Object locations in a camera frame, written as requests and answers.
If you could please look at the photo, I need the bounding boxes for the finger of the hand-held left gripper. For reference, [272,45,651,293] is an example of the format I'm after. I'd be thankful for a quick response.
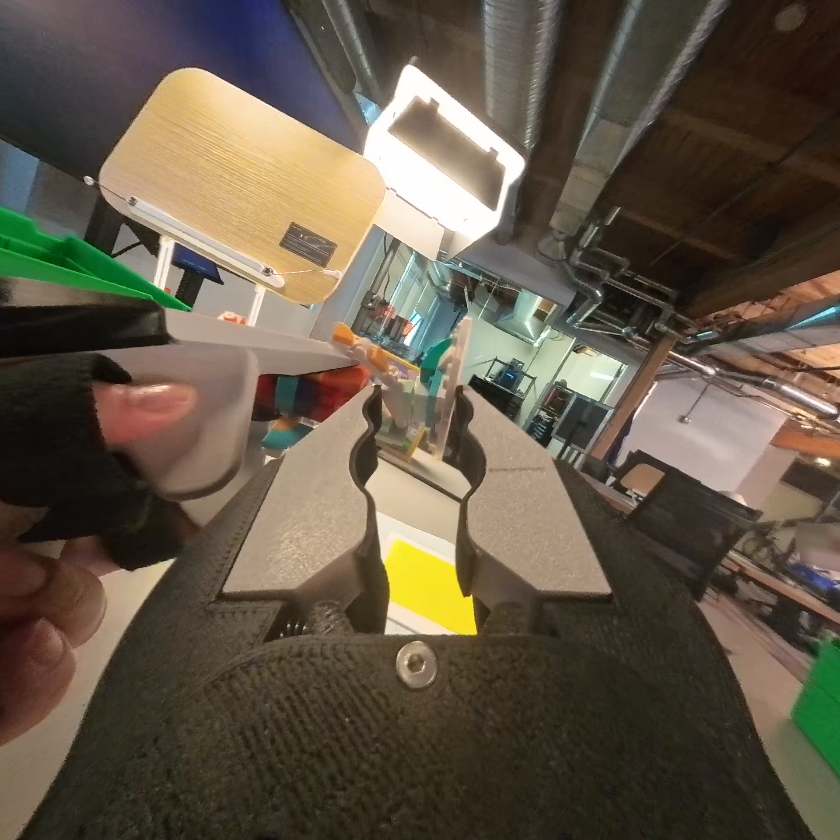
[164,308,371,378]

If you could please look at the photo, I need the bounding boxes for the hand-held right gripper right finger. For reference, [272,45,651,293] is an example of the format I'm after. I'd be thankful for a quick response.
[455,386,614,635]

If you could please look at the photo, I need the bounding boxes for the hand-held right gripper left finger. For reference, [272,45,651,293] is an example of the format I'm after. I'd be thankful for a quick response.
[222,386,391,634]

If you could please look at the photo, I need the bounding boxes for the colourful lego fish model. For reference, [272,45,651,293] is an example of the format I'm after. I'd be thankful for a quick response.
[252,320,378,454]

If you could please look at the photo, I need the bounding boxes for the white orange lego fin piece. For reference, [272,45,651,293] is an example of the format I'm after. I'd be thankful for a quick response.
[331,322,391,378]

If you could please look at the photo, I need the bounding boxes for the round white teal lego base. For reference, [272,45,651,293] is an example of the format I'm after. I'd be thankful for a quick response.
[384,314,475,462]

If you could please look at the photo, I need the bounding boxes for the person's left hand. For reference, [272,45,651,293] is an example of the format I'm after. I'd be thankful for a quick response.
[0,382,199,749]

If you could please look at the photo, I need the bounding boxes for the dark blue box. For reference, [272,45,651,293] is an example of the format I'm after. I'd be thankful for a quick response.
[172,258,226,287]

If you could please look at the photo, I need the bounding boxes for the printed paper leaflets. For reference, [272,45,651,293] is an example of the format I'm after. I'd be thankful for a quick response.
[384,512,479,636]

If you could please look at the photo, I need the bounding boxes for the light wooden board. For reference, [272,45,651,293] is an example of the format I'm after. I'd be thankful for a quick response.
[98,67,387,304]

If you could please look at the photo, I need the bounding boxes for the white studio light panel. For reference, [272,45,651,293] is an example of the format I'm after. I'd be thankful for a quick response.
[363,63,526,260]

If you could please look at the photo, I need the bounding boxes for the green plastic bin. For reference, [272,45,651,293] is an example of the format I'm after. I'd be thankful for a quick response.
[0,205,193,312]

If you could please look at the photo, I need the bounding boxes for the dark blue partition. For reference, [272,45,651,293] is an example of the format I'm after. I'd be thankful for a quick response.
[0,0,368,175]

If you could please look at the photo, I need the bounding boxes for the green storage crate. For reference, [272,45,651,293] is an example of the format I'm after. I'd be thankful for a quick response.
[789,633,840,763]

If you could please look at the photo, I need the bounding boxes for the silver ventilation duct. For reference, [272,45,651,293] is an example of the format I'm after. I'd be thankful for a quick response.
[482,0,567,155]
[548,0,732,231]

